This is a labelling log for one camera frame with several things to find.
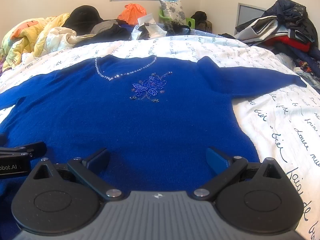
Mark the red cloth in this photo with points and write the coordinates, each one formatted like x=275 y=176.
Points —
x=290 y=43

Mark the purple cloth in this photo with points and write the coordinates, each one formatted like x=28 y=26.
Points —
x=1 y=67

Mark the orange plastic bag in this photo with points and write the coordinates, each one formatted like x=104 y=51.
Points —
x=131 y=13

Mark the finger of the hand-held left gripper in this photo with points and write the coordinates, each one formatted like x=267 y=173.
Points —
x=2 y=138
x=30 y=148

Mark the black furry cloth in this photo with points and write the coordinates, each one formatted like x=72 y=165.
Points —
x=175 y=27

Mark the white and grey cloth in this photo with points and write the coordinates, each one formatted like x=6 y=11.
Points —
x=260 y=28

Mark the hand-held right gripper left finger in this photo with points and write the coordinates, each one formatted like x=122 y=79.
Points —
x=98 y=158

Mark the yellow floral quilt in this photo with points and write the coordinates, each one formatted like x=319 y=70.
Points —
x=30 y=37

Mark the white plastic bags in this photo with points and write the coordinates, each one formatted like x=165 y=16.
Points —
x=152 y=30

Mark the white script-printed bed quilt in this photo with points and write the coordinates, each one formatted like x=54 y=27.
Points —
x=275 y=120

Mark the dark navy jacket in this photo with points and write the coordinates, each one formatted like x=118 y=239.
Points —
x=290 y=10

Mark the dark navy clothes pile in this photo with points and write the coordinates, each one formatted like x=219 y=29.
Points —
x=112 y=33

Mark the dark brown bag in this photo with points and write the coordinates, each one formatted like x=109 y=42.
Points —
x=201 y=20

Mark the grey floral pillow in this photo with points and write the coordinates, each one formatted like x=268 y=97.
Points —
x=172 y=11

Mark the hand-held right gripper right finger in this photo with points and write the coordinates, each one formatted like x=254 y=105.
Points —
x=216 y=158

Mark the blue knit sweater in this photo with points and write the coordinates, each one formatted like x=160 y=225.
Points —
x=150 y=130

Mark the black hat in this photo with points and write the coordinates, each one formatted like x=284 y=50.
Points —
x=82 y=17

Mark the green plastic chair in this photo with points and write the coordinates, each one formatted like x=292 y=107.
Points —
x=191 y=22

